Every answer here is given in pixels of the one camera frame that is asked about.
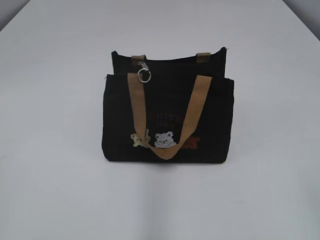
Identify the black fabric tote bag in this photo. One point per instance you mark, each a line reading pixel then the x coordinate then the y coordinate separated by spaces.
pixel 168 111

